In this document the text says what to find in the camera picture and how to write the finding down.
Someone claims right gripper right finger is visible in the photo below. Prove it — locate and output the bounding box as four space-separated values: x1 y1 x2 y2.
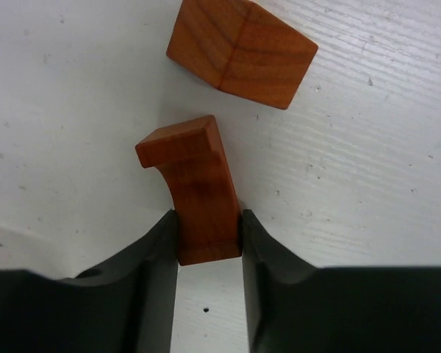
241 210 441 352

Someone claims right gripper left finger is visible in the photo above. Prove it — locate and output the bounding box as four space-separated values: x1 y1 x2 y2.
0 211 178 352

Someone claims orange arch wood block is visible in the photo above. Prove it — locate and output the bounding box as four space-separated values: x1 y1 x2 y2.
135 115 242 265

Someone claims orange roof wood block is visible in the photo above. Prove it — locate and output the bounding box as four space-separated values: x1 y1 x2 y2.
166 0 318 110

